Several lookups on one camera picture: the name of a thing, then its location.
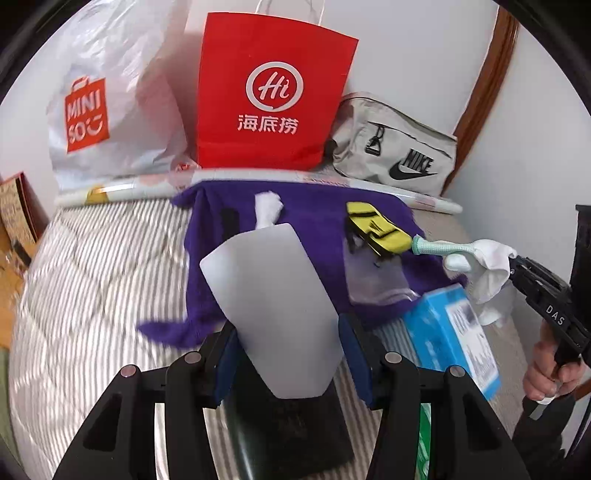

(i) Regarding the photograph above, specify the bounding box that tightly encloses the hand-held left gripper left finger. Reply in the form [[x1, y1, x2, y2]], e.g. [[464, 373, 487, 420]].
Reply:
[[53, 320, 238, 480]]

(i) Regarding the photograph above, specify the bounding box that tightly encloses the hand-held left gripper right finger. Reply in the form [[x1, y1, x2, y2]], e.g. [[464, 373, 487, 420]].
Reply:
[[338, 314, 532, 480]]

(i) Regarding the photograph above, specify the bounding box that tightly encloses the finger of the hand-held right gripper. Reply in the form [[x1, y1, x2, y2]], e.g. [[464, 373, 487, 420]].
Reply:
[[508, 255, 565, 306]]

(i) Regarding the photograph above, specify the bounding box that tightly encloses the white sock with green cuff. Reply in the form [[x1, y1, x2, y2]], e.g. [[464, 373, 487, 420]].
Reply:
[[411, 234, 519, 329]]

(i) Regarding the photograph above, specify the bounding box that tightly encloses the white and black pouch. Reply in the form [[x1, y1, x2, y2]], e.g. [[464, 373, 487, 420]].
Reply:
[[199, 223, 355, 478]]

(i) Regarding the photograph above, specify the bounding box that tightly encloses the person's right forearm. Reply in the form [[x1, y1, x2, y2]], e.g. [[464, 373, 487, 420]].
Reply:
[[510, 392, 585, 472]]

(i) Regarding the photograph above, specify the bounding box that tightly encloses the person's right hand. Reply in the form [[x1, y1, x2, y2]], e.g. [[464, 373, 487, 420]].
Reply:
[[524, 318, 585, 402]]

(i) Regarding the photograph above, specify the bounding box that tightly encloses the blue box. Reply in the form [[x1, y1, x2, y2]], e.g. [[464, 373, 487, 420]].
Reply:
[[402, 284, 502, 402]]

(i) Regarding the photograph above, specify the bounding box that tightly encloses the clear plastic bag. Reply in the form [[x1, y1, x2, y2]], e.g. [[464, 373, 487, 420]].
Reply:
[[344, 240, 423, 305]]

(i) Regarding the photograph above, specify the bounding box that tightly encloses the green packet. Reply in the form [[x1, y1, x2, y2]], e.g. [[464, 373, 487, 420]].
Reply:
[[416, 403, 434, 480]]

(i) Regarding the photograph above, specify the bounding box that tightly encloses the purple towel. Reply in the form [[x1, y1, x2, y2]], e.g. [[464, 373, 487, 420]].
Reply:
[[136, 181, 469, 349]]

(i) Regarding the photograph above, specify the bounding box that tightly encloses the striped bed sheet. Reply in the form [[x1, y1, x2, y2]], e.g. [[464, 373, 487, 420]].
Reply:
[[9, 185, 532, 480]]

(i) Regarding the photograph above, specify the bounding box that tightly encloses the white tissue wad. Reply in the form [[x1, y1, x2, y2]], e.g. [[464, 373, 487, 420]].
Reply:
[[254, 191, 285, 230]]

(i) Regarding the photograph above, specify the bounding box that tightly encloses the white printed plastic roll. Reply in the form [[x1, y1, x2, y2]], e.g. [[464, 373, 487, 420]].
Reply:
[[55, 168, 463, 214]]

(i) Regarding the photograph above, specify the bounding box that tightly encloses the grey waist bag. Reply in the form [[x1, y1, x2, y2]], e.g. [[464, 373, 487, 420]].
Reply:
[[325, 91, 459, 197]]

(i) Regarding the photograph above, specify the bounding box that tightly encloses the brown box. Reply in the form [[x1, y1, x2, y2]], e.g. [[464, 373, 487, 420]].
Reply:
[[0, 172, 49, 273]]

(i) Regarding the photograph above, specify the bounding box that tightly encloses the red paper bag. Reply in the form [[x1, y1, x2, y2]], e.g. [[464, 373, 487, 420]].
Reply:
[[196, 0, 360, 169]]

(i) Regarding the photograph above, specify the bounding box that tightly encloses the white plastic shopping bag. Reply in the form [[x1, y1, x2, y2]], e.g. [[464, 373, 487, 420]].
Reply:
[[46, 0, 204, 191]]

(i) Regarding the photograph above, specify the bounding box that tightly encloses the brown wooden door frame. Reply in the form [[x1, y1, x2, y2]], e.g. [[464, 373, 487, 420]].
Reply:
[[441, 18, 520, 197]]

